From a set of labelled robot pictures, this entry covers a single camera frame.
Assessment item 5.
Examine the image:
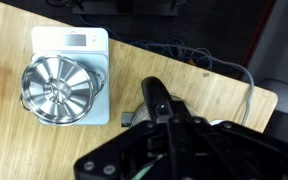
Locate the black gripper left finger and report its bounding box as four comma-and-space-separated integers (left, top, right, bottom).
73, 117, 182, 180

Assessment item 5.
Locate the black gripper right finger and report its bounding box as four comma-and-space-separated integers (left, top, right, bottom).
181, 115, 288, 180

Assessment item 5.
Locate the glass kettle with black handle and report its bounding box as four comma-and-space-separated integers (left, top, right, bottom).
121, 76, 226, 130

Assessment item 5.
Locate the stainless steel pot lid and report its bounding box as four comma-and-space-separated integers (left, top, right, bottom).
20, 55, 95, 122

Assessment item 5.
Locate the black office chair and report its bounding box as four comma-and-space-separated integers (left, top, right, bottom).
256, 78, 288, 149

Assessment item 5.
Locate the white digital kitchen scale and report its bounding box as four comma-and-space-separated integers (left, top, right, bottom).
30, 26, 111, 127

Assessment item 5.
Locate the grey power cable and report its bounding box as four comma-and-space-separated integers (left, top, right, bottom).
127, 39, 256, 127

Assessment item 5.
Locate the blue cable bundle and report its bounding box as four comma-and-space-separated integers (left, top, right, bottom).
77, 14, 218, 72

